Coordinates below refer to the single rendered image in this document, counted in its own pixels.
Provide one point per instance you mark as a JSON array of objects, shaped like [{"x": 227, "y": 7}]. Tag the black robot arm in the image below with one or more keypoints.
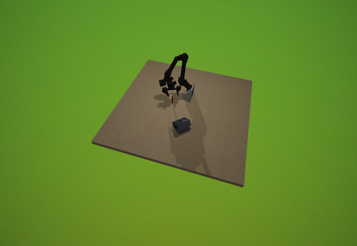
[{"x": 181, "y": 80}]

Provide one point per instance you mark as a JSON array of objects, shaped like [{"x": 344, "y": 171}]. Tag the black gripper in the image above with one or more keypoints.
[{"x": 165, "y": 89}]

